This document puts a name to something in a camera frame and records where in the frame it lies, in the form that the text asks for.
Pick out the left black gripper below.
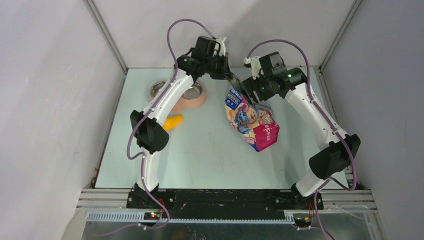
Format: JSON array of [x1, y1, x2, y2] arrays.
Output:
[[203, 52, 232, 80]]

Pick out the colourful cat food bag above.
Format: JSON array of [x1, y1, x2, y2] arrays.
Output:
[[224, 86, 280, 152]]

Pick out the pink double pet bowl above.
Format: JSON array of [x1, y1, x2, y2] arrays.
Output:
[[149, 81, 207, 113]]

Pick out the yellow plastic scoop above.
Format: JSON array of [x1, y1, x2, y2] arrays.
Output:
[[162, 114, 184, 132]]

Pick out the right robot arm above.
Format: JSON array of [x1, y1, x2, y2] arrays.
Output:
[[242, 51, 361, 209]]

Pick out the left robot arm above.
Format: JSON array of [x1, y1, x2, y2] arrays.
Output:
[[126, 36, 246, 208]]

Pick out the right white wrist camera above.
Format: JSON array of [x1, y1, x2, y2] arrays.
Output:
[[243, 56, 262, 80]]

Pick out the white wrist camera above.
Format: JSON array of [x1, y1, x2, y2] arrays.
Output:
[[243, 56, 262, 80], [213, 36, 229, 57]]

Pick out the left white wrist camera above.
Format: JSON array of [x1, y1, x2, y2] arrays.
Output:
[[213, 36, 229, 57]]

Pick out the right aluminium frame post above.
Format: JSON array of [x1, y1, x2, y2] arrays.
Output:
[[318, 0, 363, 72]]

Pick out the aluminium frame post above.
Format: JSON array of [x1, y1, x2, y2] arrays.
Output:
[[318, 0, 363, 72], [83, 0, 129, 74]]

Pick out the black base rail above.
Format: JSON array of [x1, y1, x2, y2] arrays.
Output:
[[127, 188, 324, 221]]

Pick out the left aluminium frame post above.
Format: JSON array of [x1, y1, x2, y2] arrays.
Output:
[[83, 0, 129, 74]]

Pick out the white cable duct strip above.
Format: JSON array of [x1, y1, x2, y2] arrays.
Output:
[[86, 210, 295, 224]]

